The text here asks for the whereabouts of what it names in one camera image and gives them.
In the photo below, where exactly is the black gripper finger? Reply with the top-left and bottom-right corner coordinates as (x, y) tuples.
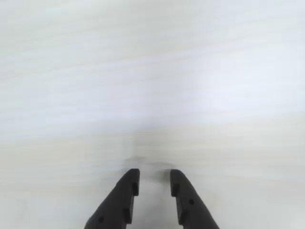
(83, 168), (141, 229)
(170, 169), (220, 229)

